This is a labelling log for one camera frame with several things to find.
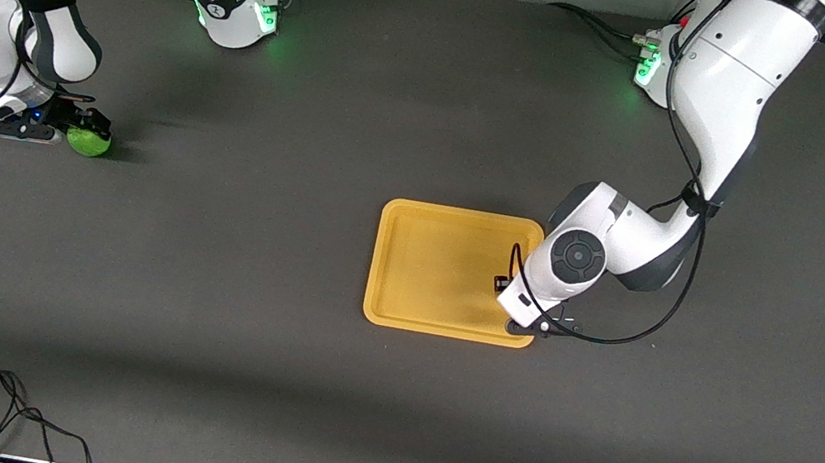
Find yellow plastic tray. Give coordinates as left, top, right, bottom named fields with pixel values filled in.
left=360, top=194, right=555, bottom=352

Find green apple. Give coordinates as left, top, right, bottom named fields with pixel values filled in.
left=63, top=124, right=114, bottom=161

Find black left arm base cables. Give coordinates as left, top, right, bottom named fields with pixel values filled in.
left=540, top=0, right=700, bottom=70

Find dark grey table mat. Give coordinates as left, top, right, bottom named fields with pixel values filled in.
left=0, top=0, right=825, bottom=463

